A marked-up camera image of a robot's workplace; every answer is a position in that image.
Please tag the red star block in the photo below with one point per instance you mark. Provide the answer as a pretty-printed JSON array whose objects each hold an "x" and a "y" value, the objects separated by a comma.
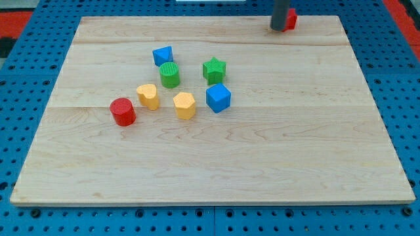
[{"x": 290, "y": 20}]

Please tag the green star block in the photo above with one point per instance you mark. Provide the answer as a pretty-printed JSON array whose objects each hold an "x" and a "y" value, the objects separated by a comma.
[{"x": 214, "y": 71}]

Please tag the blue cube block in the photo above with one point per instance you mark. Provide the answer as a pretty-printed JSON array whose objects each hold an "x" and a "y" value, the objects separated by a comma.
[{"x": 218, "y": 98}]

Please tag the yellow hexagon block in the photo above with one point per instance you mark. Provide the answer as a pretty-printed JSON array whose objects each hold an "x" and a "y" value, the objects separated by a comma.
[{"x": 185, "y": 105}]

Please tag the green cylinder block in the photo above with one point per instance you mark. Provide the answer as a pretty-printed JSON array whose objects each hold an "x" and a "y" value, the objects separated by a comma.
[{"x": 169, "y": 74}]

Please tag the yellow heart block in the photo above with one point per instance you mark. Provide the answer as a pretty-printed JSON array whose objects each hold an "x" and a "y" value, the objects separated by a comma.
[{"x": 148, "y": 96}]

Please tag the blue triangular block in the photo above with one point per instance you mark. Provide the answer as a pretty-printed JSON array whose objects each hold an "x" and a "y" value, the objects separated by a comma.
[{"x": 162, "y": 55}]

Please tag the red cylinder block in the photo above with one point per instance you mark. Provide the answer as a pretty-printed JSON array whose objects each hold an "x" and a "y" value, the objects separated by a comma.
[{"x": 123, "y": 112}]

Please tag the light wooden board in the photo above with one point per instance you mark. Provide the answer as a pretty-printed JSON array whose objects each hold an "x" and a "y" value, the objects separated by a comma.
[{"x": 302, "y": 127}]

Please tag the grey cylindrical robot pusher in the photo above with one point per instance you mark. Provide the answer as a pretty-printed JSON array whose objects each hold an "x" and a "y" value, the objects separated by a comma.
[{"x": 278, "y": 19}]

